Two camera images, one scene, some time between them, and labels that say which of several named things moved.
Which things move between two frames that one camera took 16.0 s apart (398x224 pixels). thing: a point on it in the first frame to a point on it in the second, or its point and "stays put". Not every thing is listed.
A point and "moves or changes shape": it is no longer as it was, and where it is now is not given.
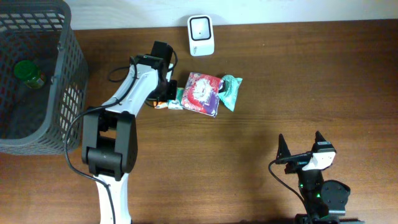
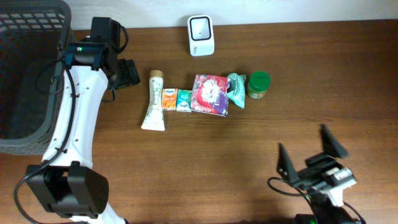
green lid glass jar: (30, 72) to (259, 82)
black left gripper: (171, 91) to (129, 73)
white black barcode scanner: (201, 35) stays put
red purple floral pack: (201, 94) moves or changes shape
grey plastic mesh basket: (47, 120) stays put
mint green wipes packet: (229, 94) moves or changes shape
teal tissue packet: (176, 103) to (183, 102)
